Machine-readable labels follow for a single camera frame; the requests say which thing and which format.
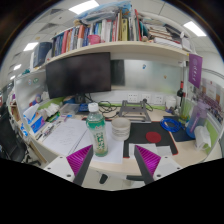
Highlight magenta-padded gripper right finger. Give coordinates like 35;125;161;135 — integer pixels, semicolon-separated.
134;144;183;186

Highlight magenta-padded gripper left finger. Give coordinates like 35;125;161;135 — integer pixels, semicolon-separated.
43;144;95;187

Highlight green-labelled clear drink bottle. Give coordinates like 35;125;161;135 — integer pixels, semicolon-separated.
85;102;109;158

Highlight small white paper napkin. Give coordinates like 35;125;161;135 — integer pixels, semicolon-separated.
156;145;174;158

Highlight flat round red coaster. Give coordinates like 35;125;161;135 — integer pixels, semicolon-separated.
145;131;163;144

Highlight black desk mat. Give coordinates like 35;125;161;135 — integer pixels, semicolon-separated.
122;121;179;159

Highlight white handwritten paper sheet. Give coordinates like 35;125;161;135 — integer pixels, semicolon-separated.
41;118;89;157

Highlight plain white paper sheet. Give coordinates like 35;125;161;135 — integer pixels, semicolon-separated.
71;128;125;165

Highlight dark blue mat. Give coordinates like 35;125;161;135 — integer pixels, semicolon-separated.
163;115;194;143

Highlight white paper cup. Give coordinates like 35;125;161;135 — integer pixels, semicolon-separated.
110;117;132;142

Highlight grey metal laptop stand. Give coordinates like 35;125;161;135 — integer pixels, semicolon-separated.
117;99;153;124

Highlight clear plastic box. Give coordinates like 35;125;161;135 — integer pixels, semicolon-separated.
59;103;81;118

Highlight small blue box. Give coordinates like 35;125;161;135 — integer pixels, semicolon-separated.
78;103;90;114

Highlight white tissue pack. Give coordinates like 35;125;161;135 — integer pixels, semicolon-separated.
194;124;213;150

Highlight blue and white tissue box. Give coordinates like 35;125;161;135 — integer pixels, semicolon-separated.
22;103;46;134

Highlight white lidded jar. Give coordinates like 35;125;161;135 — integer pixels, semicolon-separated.
165;95;177;111

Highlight clear green tumbler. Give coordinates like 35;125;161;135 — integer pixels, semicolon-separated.
179;98;195;122

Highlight black office chair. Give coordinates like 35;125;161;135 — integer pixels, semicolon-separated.
0;103;28;164

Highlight dark wine bottle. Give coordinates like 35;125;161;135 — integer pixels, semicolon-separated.
176;80;186;108

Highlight black computer monitor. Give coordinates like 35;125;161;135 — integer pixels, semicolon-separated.
45;51;112;100

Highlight group photo poster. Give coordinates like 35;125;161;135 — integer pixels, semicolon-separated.
196;78;224;124

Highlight small black panel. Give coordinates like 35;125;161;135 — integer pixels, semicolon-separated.
110;59;126;87

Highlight purple pennant flag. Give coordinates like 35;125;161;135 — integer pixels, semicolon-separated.
188;53;204;89

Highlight wooden shelf with books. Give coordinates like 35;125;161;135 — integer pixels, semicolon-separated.
29;1;198;68

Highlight coiled blue cable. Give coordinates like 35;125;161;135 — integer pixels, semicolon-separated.
159;117;184;134

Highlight black cable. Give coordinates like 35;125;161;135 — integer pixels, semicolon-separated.
98;99;120;118

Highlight white wall power socket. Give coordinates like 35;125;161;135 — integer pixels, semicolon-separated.
141;93;153;104
153;94;165;105
126;92;139;104

